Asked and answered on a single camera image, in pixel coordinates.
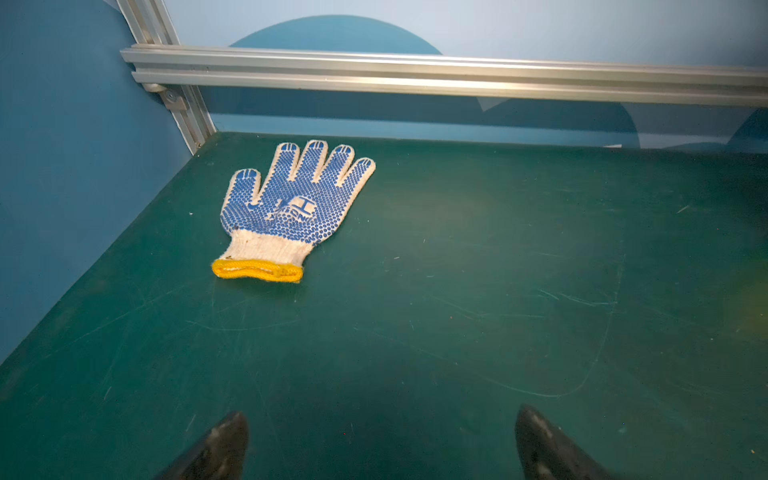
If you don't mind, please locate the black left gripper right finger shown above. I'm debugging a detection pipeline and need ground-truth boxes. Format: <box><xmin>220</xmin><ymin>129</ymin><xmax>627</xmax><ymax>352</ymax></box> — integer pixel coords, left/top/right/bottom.
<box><xmin>515</xmin><ymin>404</ymin><xmax>615</xmax><ymax>480</ymax></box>

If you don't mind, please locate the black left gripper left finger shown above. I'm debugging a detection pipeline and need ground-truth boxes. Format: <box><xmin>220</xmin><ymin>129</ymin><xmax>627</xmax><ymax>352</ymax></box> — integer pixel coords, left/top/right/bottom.
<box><xmin>155</xmin><ymin>411</ymin><xmax>249</xmax><ymax>480</ymax></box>

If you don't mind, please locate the white blue dotted work glove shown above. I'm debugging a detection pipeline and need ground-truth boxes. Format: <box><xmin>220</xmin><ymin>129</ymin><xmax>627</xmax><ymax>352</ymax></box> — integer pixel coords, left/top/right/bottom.
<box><xmin>212</xmin><ymin>140</ymin><xmax>376</xmax><ymax>283</ymax></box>

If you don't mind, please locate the rear aluminium frame bar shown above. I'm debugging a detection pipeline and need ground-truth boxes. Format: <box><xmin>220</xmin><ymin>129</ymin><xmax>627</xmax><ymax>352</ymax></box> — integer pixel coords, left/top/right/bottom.
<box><xmin>119</xmin><ymin>43</ymin><xmax>768</xmax><ymax>109</ymax></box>

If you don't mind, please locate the left aluminium frame post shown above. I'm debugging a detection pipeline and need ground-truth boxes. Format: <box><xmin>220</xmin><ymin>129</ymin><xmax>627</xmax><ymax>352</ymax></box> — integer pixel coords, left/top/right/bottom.
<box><xmin>116</xmin><ymin>0</ymin><xmax>216</xmax><ymax>153</ymax></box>

